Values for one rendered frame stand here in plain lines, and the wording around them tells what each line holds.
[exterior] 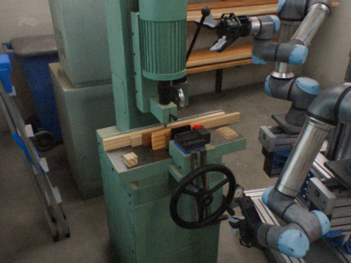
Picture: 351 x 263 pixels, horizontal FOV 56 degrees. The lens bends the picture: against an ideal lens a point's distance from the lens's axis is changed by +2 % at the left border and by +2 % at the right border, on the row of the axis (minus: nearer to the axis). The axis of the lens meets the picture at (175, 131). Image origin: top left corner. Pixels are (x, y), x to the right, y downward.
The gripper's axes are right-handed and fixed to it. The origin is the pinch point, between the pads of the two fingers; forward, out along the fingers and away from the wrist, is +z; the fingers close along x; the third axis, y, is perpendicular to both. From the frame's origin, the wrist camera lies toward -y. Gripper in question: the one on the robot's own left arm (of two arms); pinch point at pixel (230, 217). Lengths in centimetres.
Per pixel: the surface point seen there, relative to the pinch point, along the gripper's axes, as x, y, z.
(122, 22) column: -18, -86, 17
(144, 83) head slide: -14, -60, 21
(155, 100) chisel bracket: -11, -52, 21
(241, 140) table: 21.4, -26.5, 12.1
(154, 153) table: -18.3, -30.5, 17.2
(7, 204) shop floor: -86, -13, 165
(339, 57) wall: 328, -80, 201
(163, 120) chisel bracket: -11.4, -43.1, 15.7
